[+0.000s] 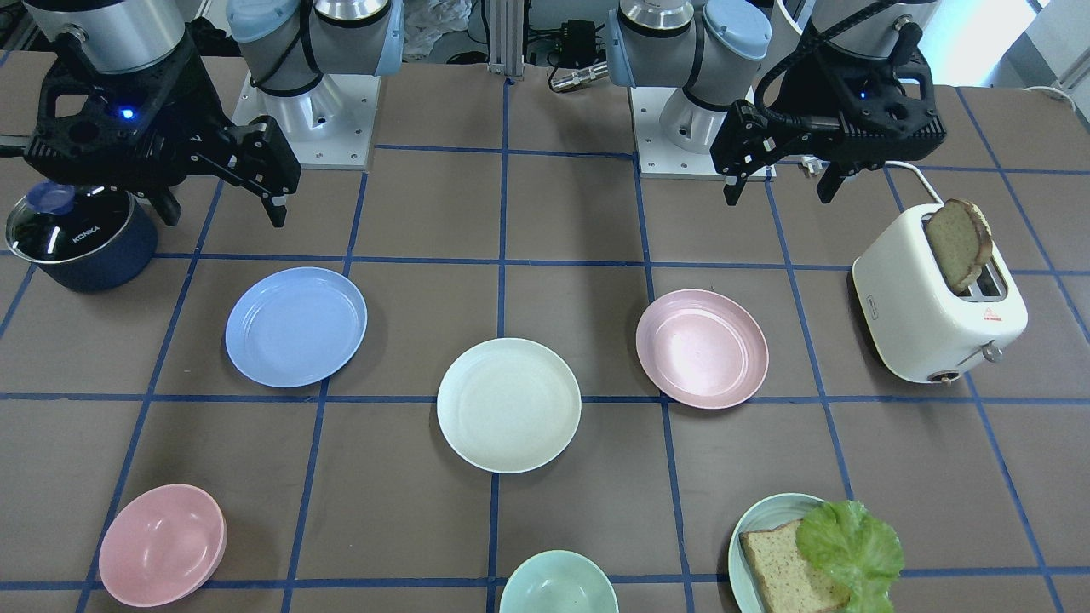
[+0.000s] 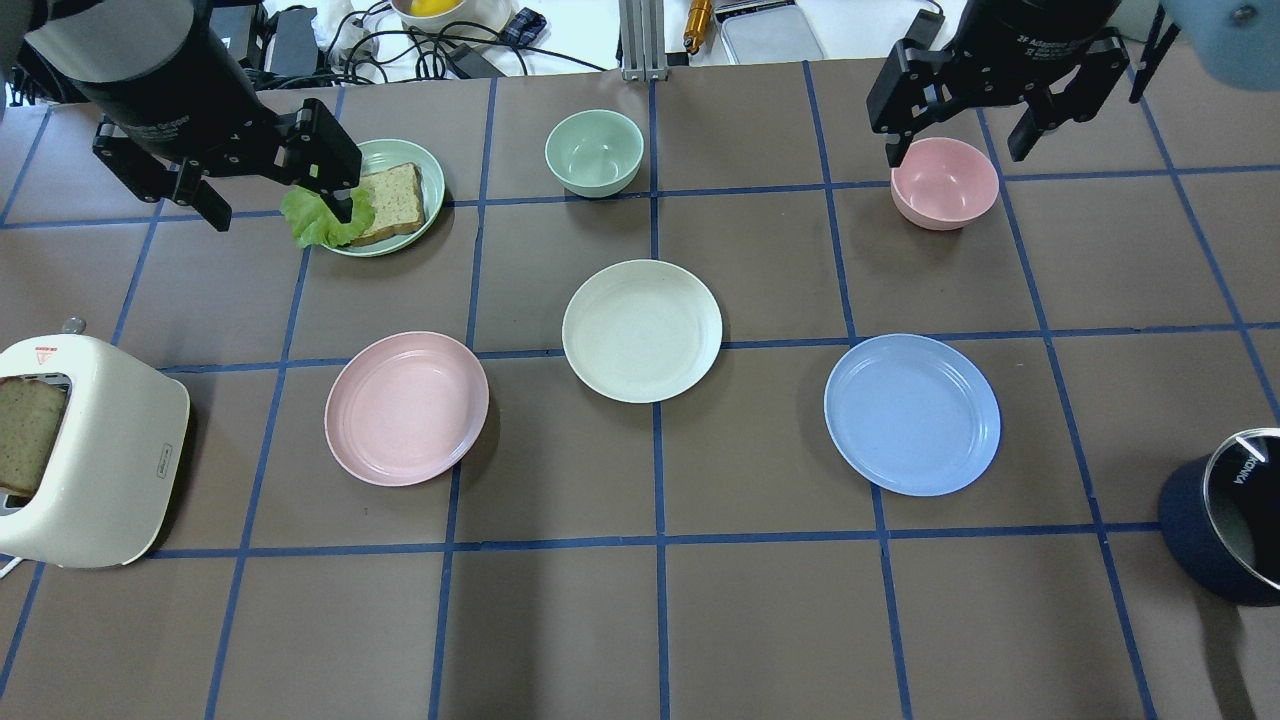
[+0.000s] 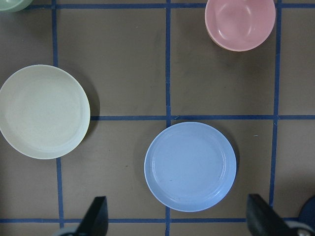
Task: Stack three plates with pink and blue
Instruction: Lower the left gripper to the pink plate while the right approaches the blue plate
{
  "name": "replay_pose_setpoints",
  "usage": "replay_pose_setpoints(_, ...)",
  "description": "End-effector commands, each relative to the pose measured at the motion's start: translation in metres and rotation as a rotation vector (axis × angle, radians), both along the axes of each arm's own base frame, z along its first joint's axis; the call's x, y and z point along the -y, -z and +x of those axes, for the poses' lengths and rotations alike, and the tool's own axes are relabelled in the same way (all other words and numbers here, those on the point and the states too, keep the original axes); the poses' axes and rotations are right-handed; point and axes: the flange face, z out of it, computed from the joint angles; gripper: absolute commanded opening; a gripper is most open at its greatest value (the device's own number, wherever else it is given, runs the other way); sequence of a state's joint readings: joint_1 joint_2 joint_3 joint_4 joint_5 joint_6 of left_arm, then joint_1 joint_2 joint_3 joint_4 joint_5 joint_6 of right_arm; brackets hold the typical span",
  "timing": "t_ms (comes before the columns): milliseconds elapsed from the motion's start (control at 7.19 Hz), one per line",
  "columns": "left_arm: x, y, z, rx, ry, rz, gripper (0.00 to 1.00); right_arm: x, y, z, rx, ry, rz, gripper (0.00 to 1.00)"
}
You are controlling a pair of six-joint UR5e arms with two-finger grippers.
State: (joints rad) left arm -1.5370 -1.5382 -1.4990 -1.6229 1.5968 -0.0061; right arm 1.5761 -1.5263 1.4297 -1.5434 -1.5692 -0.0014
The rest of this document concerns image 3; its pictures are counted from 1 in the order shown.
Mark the green bowl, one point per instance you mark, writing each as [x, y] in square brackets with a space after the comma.
[14, 5]

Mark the dark blue pot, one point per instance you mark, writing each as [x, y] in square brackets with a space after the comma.
[307, 212]

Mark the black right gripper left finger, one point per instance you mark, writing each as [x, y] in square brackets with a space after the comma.
[95, 221]

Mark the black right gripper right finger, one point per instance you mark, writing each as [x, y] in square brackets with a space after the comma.
[262, 220]

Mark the cream plate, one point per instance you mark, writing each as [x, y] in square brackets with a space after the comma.
[44, 112]

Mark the blue plate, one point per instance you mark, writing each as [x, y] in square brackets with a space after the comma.
[190, 166]

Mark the pink bowl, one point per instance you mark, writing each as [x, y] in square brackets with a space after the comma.
[239, 25]

